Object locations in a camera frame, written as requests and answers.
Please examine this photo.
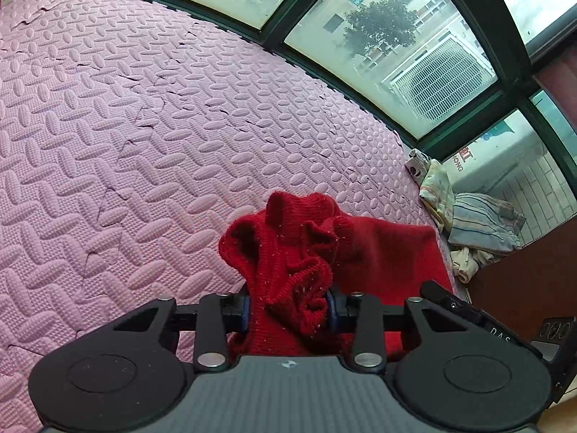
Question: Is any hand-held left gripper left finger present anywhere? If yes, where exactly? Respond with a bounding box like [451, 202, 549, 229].
[110, 293, 252, 371]

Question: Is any pink foam floor mat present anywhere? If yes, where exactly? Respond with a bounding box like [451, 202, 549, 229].
[0, 0, 452, 433]

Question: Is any blue striped cloth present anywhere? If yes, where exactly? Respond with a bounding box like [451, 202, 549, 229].
[446, 192, 527, 255]

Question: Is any white cartoon banner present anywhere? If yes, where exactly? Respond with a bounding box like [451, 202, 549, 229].
[444, 104, 548, 199]

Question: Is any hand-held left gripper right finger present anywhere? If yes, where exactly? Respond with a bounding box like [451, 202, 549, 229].
[325, 289, 474, 371]

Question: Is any green tree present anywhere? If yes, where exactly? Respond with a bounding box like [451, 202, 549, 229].
[345, 0, 418, 55]

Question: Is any red hooded sweater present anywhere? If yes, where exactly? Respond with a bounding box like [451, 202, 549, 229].
[219, 191, 454, 362]

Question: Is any white louvred outdoor cage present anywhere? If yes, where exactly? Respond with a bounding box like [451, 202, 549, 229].
[390, 31, 499, 122]

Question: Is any dark green window frame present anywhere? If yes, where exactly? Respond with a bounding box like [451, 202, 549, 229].
[49, 0, 577, 163]

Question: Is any brown wooden cabinet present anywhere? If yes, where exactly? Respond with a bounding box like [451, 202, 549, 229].
[466, 221, 577, 357]

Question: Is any cream crumpled cloth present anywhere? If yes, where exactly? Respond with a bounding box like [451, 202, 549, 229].
[451, 246, 501, 285]

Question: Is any yellow floral cloth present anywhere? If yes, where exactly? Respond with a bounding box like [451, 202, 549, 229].
[418, 158, 457, 231]

